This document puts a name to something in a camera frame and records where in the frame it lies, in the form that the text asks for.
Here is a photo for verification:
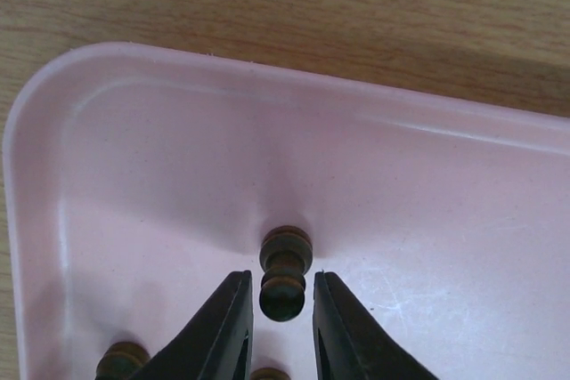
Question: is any pink plastic tray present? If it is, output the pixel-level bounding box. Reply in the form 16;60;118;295
3;43;569;379

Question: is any dark bishop chess piece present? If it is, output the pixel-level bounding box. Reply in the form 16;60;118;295
94;341;151;380

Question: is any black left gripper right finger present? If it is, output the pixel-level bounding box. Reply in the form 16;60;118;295
313;272;436;380

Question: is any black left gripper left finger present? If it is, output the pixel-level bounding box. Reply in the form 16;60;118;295
133;271;253;380

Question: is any dark pawn chess piece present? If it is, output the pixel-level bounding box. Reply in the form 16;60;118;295
259;225;313;322
250;368;290;380

